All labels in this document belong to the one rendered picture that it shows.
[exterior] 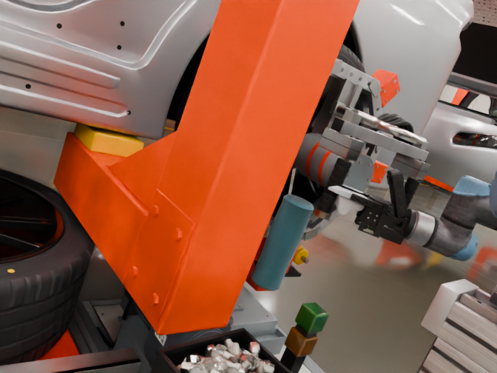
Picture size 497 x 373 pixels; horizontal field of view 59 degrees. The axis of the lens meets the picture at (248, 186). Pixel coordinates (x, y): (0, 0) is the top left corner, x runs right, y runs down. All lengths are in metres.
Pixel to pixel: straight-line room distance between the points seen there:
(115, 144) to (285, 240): 0.51
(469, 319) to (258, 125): 0.50
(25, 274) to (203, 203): 0.39
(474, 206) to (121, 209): 0.78
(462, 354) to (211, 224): 0.50
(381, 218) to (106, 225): 0.62
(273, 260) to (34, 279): 0.59
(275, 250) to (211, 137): 0.54
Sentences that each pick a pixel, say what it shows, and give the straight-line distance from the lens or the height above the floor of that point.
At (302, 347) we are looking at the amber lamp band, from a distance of 0.84.
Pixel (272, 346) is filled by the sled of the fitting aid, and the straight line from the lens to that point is 1.72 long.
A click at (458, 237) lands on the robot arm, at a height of 0.83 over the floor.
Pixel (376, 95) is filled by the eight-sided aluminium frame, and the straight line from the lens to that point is 1.42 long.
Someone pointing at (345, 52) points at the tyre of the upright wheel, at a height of 1.16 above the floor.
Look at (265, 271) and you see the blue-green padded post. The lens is 1.23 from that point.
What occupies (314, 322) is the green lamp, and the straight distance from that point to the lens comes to 0.81.
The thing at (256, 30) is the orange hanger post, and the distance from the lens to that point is 0.72.
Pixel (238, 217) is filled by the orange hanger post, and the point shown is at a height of 0.76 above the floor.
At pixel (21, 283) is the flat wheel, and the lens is 0.93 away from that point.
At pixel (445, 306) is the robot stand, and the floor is 0.74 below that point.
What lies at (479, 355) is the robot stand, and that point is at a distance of 0.91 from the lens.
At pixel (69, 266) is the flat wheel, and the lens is 1.01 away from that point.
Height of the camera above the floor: 0.99
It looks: 13 degrees down
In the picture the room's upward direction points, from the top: 21 degrees clockwise
